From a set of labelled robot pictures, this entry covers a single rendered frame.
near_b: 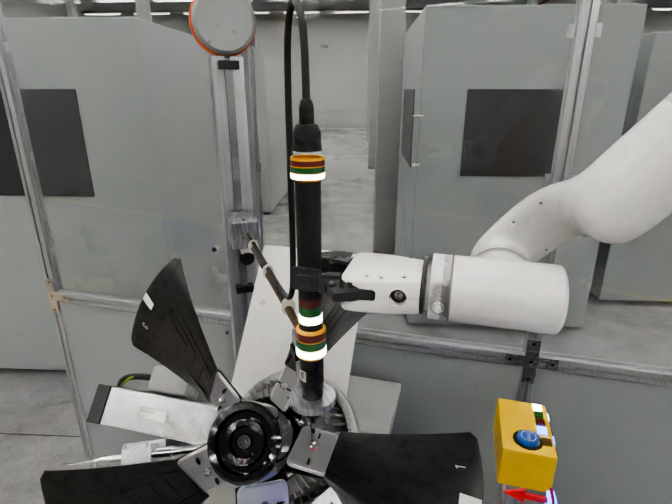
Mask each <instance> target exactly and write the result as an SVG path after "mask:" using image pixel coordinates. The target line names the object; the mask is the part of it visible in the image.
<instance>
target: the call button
mask: <svg viewBox="0 0 672 504"><path fill-rule="evenodd" d="M517 440H518V441H519V442H520V443H521V444H523V445H525V446H527V447H537V446H538V445H539V437H538V435H537V434H536V432H533V431H530V430H521V429H520V431H519V432H518V434H517Z"/></svg>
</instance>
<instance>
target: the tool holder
mask: <svg viewBox="0 0 672 504"><path fill-rule="evenodd" d="M292 341H293V343H291V344H290V352H291V354H292V356H293V358H294V360H295V361H296V382H297V385H296V386H295V387H294V388H293V389H292V390H291V391H290V393H289V397H288V396H287V399H288V400H289V404H290V407H291V409H292V410H294V411H295V412H296V413H298V414H301V415H304V416H318V415H322V414H325V413H327V412H328V411H330V410H331V409H332V408H333V407H334V405H335V400H336V394H335V391H334V389H333V388H332V387H331V386H330V385H328V384H326V383H323V396H322V398H321V399H319V400H317V401H307V400H305V399H303V398H302V390H301V382H300V358H298V356H297V353H296V328H295V329H292Z"/></svg>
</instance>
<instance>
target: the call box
mask: <svg viewBox="0 0 672 504"><path fill-rule="evenodd" d="M541 407H542V412H543V416H544V420H545V424H546V426H545V427H546V429H547V435H544V434H538V432H537V425H536V422H535V417H534V410H533V408H532V403H526V402H520V401H513V400H507V399H501V398H499V399H498V400H497V406H496V413H495V420H494V427H493V434H494V447H495V460H496V473H497V481H498V483H501V484H506V485H511V486H516V487H521V488H526V489H531V490H536V491H541V492H546V493H547V490H549V488H552V484H553V479H554V474H555V469H556V464H557V459H558V457H557V453H556V449H555V445H554V441H553V437H552V433H551V429H550V425H549V421H548V417H547V413H546V408H545V406H544V405H541ZM520 429H521V430H530V431H533V432H536V434H537V435H538V437H539V445H538V446H537V447H527V446H525V445H523V444H521V443H520V442H519V441H518V440H517V434H518V432H519V431H520ZM542 437H543V438H549V439H551V441H552V447H549V446H543V445H542V441H541V438H542Z"/></svg>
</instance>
